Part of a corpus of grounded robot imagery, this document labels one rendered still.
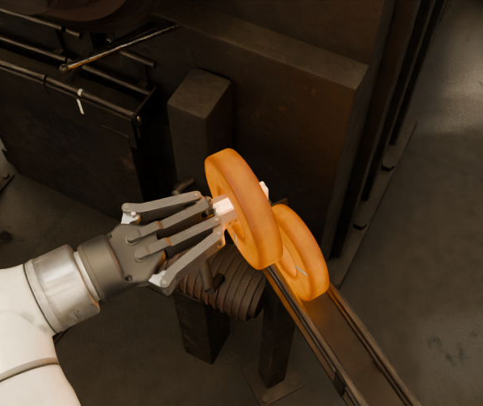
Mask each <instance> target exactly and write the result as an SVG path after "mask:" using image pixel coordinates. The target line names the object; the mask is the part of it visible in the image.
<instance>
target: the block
mask: <svg viewBox="0 0 483 406"><path fill-rule="evenodd" d="M167 111H168V116H169V126H170V131H171V137H172V142H173V152H174V158H175V163H176V169H177V179H178V180H179V181H180V182H181V181H182V180H184V179H185V178H186V177H188V176H192V177H193V178H194V181H195V183H196V184H195V185H193V186H192V187H191V188H193V189H196V190H198V191H200V192H202V193H205V194H207V195H211V192H210V188H209V185H208V182H207V179H206V172H205V160H206V158H207V157H208V156H210V155H213V154H215V153H217V152H220V151H222V150H224V149H226V148H231V149H233V113H232V83H231V82H230V81H229V80H228V79H227V78H224V77H221V76H218V75H216V74H213V73H212V72H207V71H206V70H203V69H201V68H193V69H191V71H190V72H189V74H188V75H187V76H186V78H185V79H184V80H183V82H182V83H181V84H180V85H179V87H178V88H177V90H176V91H175V92H174V94H173V95H172V97H171V98H170V99H169V101H168V103H167Z"/></svg>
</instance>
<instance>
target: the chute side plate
mask: <svg viewBox="0 0 483 406"><path fill-rule="evenodd" d="M0 93H2V94H5V95H7V96H9V97H13V98H15V99H18V100H20V101H22V102H26V103H28V104H31V105H34V106H37V107H39V108H42V109H44V110H48V111H50V112H53V113H55V114H59V115H60V116H62V117H65V118H67V119H70V120H72V121H74V122H77V123H79V124H81V125H83V126H86V127H89V128H90V129H92V130H94V131H97V132H99V133H102V134H104V132H103V129H102V126H106V127H108V128H110V129H112V130H114V131H118V132H119V133H122V134H124V135H127V136H128V138H129V142H130V145H131V147H134V148H136V149H138V148H139V144H138V141H137V138H136V133H135V128H134V123H133V120H132V118H129V117H127V116H124V115H121V114H119V113H116V112H114V111H113V110H110V109H107V108H106V107H103V106H100V105H98V104H96V103H94V102H91V101H88V100H86V99H84V98H82V97H79V96H77V95H75V94H73V93H70V92H67V91H65V90H63V89H59V88H57V87H56V86H54V85H50V84H49V83H46V84H45V82H44V81H40V80H37V79H35V78H32V77H28V76H26V75H23V74H21V73H19V72H15V71H12V70H9V69H7V68H3V67H1V66H0ZM77 99H78V100H80V103H81V107H82V109H83V112H84V114H82V113H81V110H80V107H79V105H78V102H77Z"/></svg>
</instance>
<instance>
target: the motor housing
mask: <svg viewBox="0 0 483 406"><path fill-rule="evenodd" d="M193 248H194V246H192V247H191V248H188V249H186V250H184V251H182V252H180V253H178V254H176V255H174V257H173V258H171V259H169V260H167V261H165V262H164V263H163V265H162V267H161V268H160V270H159V271H158V273H157V274H159V273H160V272H162V271H167V270H168V269H169V267H170V266H171V265H172V264H174V263H175V262H176V261H178V260H179V258H181V257H182V256H183V255H185V254H186V253H187V252H189V251H190V250H191V249H193ZM208 260H209V264H210V270H211V275H212V278H214V277H215V276H216V274H217V273H222V274H223V275H224V276H225V280H224V281H223V283H222V284H221V285H220V287H219V288H218V289H217V290H216V292H215V293H214V294H213V295H208V294H207V293H206V292H204V289H203V286H202V279H201V275H200V271H199V267H196V268H195V269H194V270H192V271H191V272H190V273H189V274H188V275H187V276H185V277H184V278H183V279H182V280H180V281H179V283H178V284H177V286H176V287H175V288H174V290H173V292H172V294H173V301H174V304H175V308H176V311H177V318H178V321H179V326H180V329H181V335H182V339H183V342H184V346H185V352H186V353H188V354H191V355H193V356H194V357H196V358H199V359H201V360H202V361H204V362H205V363H208V364H210V365H213V363H214V361H215V359H216V358H217V356H218V354H219V352H220V350H221V349H222V347H223V345H224V343H225V341H226V340H227V337H228V336H229V334H230V323H229V316H231V317H232V316H235V319H237V320H240V319H242V320H244V321H249V320H250V318H251V317H253V318H257V317H258V315H259V314H260V312H261V310H262V309H263V307H264V291H265V281H266V279H265V277H264V275H263V273H262V272H260V270H256V269H255V268H254V267H252V266H251V265H250V264H249V263H248V261H247V260H246V259H245V258H244V257H243V256H242V254H241V253H240V251H239V249H238V248H237V246H236V245H235V244H234V243H233V244H231V242H230V241H228V240H226V241H225V245H224V246H223V247H222V248H220V249H219V250H218V251H216V252H215V253H214V254H213V255H212V256H211V257H210V258H208Z"/></svg>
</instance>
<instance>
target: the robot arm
mask: <svg viewBox="0 0 483 406"><path fill-rule="evenodd" d="M122 210H123V218H122V222H121V224H118V225H117V226H116V227H115V228H114V229H113V230H112V231H111V232H110V233H108V234H101V235H99V236H97V237H95V238H92V239H90V240H89V241H87V242H84V243H82V244H80V245H79V247H78V248H77V250H78V251H76V252H74V251H73V249H72V247H71V246H70V245H63V246H61V247H59V248H56V249H55V250H53V251H50V252H48V253H46V254H44V255H41V256H40V257H38V258H35V259H31V260H29V261H28V262H27V263H24V264H21V265H18V266H17V267H11V268H7V269H1V270H0V406H81V404H80V402H79V400H78V398H77V396H76V394H75V391H74V390H73V388H72V386H71V385H70V383H69V382H68V380H67V379H66V378H65V375H64V373H63V371H62V369H61V367H60V364H59V362H58V359H57V356H56V352H55V347H54V343H53V340H52V336H53V335H55V334H58V333H59V332H60V331H65V330H67V328H69V327H71V326H73V325H76V324H77V323H79V322H81V321H84V320H85V319H87V318H89V317H92V316H93V315H95V314H97V313H99V311H100V307H99V304H98V301H99V300H102V302H104V301H105V302H108V301H110V300H113V299H114V298H116V297H118V296H121V295H122V294H124V293H126V292H129V291H131V290H132V289H133V288H135V287H139V286H148V285H149V284H151V285H153V286H155V287H157V288H159V289H161V290H162V292H163V293H164V294H165V295H166V296H168V295H170V294H171V293H172V292H173V290H174V288H175V287H176V286H177V284H178V283H179V281H180V280H182V279H183V278H184V277H185V276H187V275H188V274H189V273H190V272H191V271H192V270H194V269H195V268H196V267H198V266H199V265H200V264H201V263H203V262H204V261H206V260H207V259H208V258H210V257H211V256H212V255H213V254H214V253H215V252H216V251H218V250H219V249H220V248H222V247H223V246H224V245H225V239H224V230H225V229H226V228H227V227H229V226H233V225H234V224H236V223H238V222H239V218H238V216H237V214H236V212H235V209H234V208H233V206H232V204H231V202H230V201H229V199H228V197H227V195H226V194H225V193H224V194H222V195H220V196H217V197H215V198H213V199H211V198H210V197H204V196H202V195H201V193H200V192H199V191H193V192H190V193H183V194H180V195H176V196H173V197H166V198H163V199H160V200H155V201H149V202H146V203H142V204H136V203H125V204H123V205H122ZM170 215H172V216H170ZM213 215H214V217H212V216H213ZM167 216H170V217H167ZM163 217H167V218H166V219H164V220H162V221H155V222H152V223H150V224H148V225H146V226H141V225H138V224H139V222H146V221H150V220H154V219H157V218H163ZM210 217H212V218H210ZM207 218H209V219H207ZM206 219H207V220H206ZM204 220H205V221H204ZM202 221H204V222H202ZM199 222H201V223H199ZM198 223H199V224H198ZM134 224H135V225H134ZM195 224H197V225H196V226H194V225H195ZM191 226H192V227H191ZM189 227H190V228H189ZM187 228H189V229H187ZM185 229H187V230H185ZM183 230H184V231H183ZM181 231H182V232H181ZM179 232H180V233H179ZM174 234H175V235H174ZM172 235H173V236H172ZM170 236H172V237H170ZM169 237H170V238H169ZM195 245H197V246H195ZM193 246H195V247H194V248H193V249H191V250H190V251H189V252H187V253H186V254H185V255H183V256H182V257H181V258H179V260H178V261H176V262H175V263H174V264H172V265H171V266H170V267H169V269H168V270H167V271H162V272H160V273H159V274H157V273H158V271H159V270H160V268H161V267H162V265H163V263H164V262H165V261H167V260H169V259H171V258H173V257H174V255H176V254H178V253H180V252H182V251H184V250H186V249H188V248H191V247H193Z"/></svg>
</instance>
